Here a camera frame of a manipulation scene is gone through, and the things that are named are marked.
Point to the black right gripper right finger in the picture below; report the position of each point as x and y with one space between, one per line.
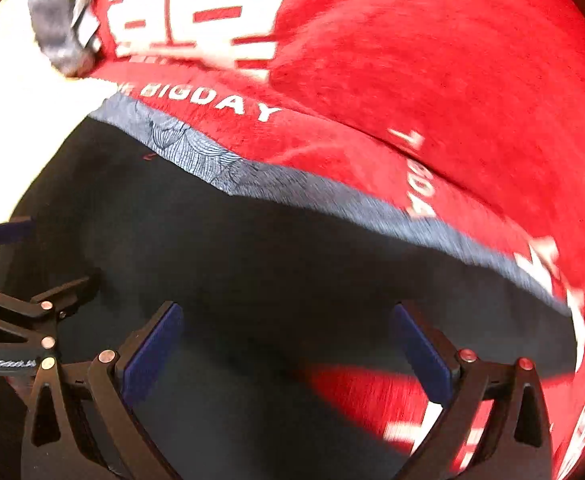
516 442

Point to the black pants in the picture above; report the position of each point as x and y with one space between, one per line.
282 275

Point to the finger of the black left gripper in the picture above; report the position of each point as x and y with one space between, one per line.
66 299
15 230

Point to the red sofa cover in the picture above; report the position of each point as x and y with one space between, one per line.
469 112

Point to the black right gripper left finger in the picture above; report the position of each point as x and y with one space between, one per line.
81 423

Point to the grey fuzzy cloth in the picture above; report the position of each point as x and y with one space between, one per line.
57 37

